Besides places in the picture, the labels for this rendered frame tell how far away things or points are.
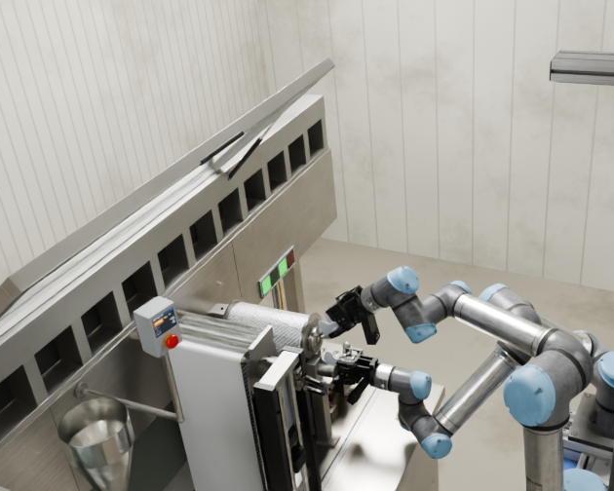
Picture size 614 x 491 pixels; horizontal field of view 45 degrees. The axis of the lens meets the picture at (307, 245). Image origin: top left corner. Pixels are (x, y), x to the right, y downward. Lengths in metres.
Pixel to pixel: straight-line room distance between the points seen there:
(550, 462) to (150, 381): 1.04
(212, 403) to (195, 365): 0.12
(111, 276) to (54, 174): 1.81
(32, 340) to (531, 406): 1.08
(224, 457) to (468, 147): 2.88
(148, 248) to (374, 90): 2.84
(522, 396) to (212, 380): 0.74
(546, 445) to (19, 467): 1.15
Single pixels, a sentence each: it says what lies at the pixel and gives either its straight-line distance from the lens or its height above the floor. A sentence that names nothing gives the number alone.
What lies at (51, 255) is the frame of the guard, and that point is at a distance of 1.18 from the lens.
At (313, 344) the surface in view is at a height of 1.26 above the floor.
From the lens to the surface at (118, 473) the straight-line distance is 1.62.
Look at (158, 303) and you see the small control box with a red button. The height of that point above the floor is 1.71.
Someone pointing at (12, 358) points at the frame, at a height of 1.61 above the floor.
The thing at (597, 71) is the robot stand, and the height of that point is 2.01.
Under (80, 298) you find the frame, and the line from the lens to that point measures 1.82.
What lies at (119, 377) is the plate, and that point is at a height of 1.35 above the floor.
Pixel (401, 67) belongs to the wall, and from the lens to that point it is 4.49.
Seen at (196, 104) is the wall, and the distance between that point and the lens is 4.38.
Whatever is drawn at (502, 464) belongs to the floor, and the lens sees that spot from 3.52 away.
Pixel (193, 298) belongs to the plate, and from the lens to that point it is 2.18.
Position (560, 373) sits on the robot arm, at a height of 1.45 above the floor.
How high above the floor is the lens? 2.51
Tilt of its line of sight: 29 degrees down
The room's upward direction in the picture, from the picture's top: 7 degrees counter-clockwise
